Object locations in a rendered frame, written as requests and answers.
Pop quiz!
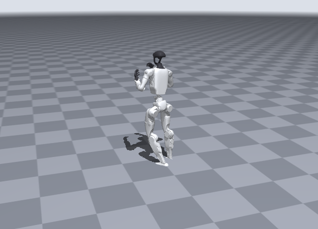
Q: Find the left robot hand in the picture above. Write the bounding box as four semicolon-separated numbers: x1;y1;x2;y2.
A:
134;69;140;81

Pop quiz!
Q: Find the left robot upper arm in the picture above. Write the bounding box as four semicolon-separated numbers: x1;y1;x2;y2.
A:
138;69;154;91

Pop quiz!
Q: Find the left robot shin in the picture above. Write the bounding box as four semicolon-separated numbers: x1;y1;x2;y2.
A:
148;136;165;164

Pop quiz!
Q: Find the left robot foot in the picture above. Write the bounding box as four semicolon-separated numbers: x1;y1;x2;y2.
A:
156;162;168;166

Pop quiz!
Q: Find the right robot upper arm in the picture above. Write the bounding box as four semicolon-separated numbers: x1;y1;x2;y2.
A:
167;70;173;88

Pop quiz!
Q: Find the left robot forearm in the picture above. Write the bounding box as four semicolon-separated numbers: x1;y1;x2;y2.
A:
135;79;141;89

